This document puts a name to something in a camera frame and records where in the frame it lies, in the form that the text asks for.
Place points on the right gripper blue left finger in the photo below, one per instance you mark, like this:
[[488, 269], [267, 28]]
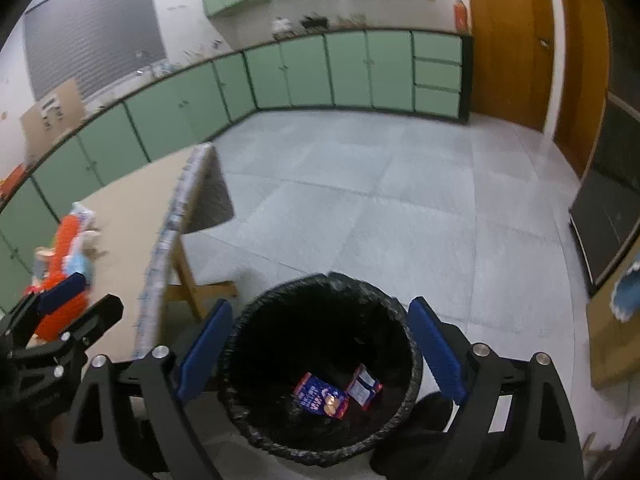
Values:
[[199, 357]]

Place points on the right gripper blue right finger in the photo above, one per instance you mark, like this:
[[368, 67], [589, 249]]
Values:
[[430, 334]]

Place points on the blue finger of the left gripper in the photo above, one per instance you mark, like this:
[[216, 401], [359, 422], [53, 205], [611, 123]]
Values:
[[54, 298], [95, 321]]

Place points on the green white salt bag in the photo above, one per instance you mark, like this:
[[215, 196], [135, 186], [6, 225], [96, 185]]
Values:
[[84, 245]]

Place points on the black trash bin with bag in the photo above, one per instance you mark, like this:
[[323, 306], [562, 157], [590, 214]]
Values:
[[322, 326]]

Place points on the green base kitchen cabinets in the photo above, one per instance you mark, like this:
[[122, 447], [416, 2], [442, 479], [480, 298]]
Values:
[[389, 70]]

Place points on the small red white wrapper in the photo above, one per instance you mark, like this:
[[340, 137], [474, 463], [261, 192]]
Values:
[[363, 388]]

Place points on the wooden table with beige cloth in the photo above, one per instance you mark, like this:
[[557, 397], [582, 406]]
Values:
[[141, 219]]

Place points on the blue snack wrapper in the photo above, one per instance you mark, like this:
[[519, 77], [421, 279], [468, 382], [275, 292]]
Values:
[[318, 397]]

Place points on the orange plastic basin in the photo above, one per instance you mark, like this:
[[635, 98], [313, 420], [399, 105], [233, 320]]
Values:
[[11, 181]]

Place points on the cardboard box water dispenser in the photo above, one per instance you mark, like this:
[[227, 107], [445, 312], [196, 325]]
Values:
[[60, 112]]

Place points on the blue scalloped cloth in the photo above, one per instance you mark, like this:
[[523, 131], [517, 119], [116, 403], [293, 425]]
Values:
[[625, 298]]

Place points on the black glass cabinet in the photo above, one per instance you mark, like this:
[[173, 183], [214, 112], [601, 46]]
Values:
[[605, 212]]

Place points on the grey window roller blind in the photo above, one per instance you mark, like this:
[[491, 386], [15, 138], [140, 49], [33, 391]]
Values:
[[93, 42]]

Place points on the wooden door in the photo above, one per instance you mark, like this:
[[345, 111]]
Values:
[[512, 59], [586, 71]]

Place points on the black wok on stove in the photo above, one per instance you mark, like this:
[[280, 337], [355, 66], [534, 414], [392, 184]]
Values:
[[313, 23]]

